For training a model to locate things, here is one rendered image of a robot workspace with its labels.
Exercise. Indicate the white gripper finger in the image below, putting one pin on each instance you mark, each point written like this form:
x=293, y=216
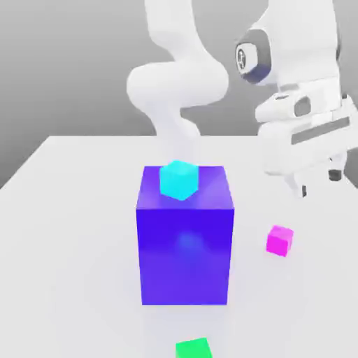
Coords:
x=296, y=183
x=335, y=167

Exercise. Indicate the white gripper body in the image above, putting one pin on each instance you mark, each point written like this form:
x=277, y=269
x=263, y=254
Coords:
x=279, y=151

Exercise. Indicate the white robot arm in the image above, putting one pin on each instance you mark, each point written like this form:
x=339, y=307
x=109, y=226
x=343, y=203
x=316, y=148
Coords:
x=179, y=81

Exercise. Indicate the small magenta cube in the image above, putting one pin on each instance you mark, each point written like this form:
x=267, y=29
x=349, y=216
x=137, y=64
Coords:
x=279, y=242

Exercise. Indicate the small cyan cube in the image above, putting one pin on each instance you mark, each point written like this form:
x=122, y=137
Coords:
x=179, y=180

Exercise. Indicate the small green cube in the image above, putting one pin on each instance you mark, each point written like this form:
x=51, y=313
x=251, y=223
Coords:
x=193, y=349

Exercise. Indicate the large blue box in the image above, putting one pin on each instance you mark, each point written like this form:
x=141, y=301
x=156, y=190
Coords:
x=184, y=257

